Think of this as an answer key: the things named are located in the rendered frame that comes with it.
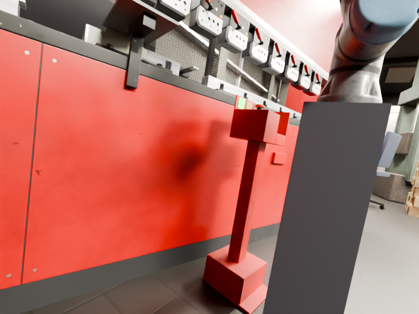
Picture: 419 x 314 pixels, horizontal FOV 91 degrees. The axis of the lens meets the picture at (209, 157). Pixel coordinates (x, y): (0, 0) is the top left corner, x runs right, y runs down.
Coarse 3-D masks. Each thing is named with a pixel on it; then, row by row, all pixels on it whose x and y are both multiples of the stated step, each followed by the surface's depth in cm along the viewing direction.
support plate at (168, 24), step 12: (120, 0) 60; (132, 0) 59; (108, 12) 69; (120, 12) 66; (132, 12) 65; (156, 12) 63; (108, 24) 75; (120, 24) 74; (156, 24) 70; (168, 24) 69; (156, 36) 79
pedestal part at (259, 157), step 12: (252, 144) 89; (264, 144) 90; (252, 156) 88; (252, 168) 88; (252, 180) 88; (240, 192) 92; (252, 192) 89; (240, 204) 91; (252, 204) 91; (240, 216) 91; (252, 216) 93; (240, 228) 91; (240, 240) 90; (228, 252) 94; (240, 252) 91
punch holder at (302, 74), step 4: (300, 64) 163; (304, 64) 162; (300, 68) 163; (308, 68) 166; (300, 72) 163; (304, 72) 164; (300, 76) 162; (304, 76) 164; (300, 80) 162; (304, 80) 165; (308, 80) 169; (292, 84) 167; (296, 84) 165; (300, 84) 164; (304, 84) 166; (308, 84) 170; (300, 88) 173; (304, 88) 172
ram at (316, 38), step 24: (240, 0) 113; (264, 0) 124; (288, 0) 137; (312, 0) 155; (336, 0) 176; (288, 24) 142; (312, 24) 160; (336, 24) 183; (288, 48) 146; (312, 48) 166
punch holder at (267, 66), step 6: (270, 42) 138; (270, 48) 138; (282, 48) 142; (270, 54) 137; (276, 54) 139; (282, 54) 143; (270, 60) 137; (276, 60) 139; (282, 60) 144; (264, 66) 141; (270, 66) 138; (276, 66) 140; (282, 66) 145; (270, 72) 148; (276, 72) 146
